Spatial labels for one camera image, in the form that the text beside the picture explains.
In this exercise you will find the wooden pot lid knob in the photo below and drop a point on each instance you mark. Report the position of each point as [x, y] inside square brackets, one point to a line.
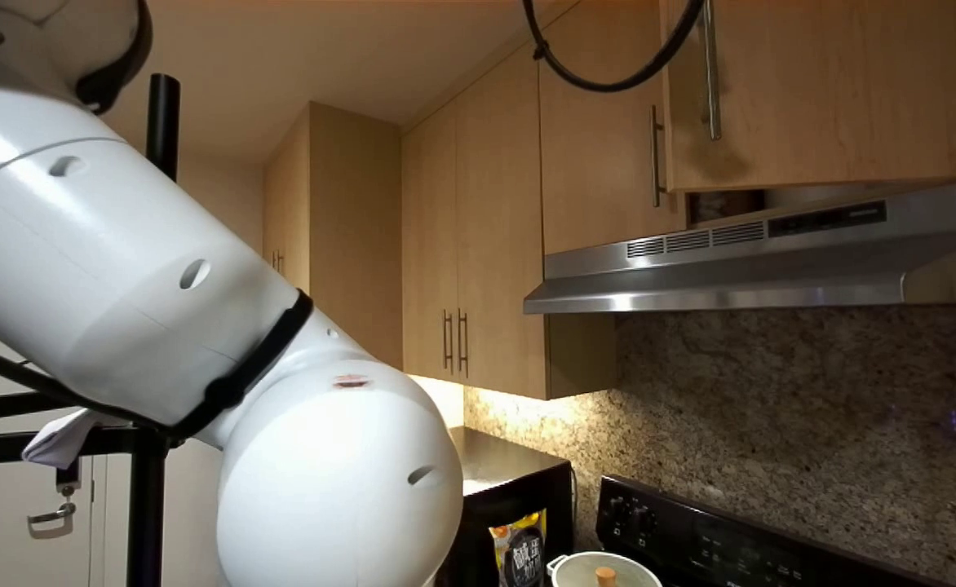
[605, 579]

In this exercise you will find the black kitchen stove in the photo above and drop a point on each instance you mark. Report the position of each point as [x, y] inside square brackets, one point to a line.
[717, 544]

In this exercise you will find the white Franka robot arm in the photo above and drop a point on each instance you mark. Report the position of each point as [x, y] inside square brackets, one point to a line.
[120, 249]

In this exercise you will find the stainless steel range hood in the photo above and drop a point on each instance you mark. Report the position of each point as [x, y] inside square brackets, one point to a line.
[759, 272]

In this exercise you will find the deep wooden side cabinet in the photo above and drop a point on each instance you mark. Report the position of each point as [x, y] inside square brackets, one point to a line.
[357, 216]

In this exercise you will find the white crumpled cloth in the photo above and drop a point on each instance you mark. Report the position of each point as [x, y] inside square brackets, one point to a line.
[57, 443]

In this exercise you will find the black metal camera stand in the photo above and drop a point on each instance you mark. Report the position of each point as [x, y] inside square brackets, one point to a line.
[150, 511]

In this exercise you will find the black microwave oven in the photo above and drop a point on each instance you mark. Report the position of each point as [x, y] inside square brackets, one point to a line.
[554, 511]

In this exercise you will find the white cooking pot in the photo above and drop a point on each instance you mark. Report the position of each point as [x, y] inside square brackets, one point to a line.
[580, 571]

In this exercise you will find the wooden overhead cabinet door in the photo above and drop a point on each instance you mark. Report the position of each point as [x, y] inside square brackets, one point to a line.
[848, 100]
[594, 131]

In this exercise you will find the tall wooden cabinet door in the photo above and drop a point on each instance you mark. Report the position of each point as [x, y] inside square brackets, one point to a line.
[504, 216]
[428, 239]

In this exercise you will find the yellow black snack bag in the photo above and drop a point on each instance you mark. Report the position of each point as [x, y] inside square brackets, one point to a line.
[523, 557]

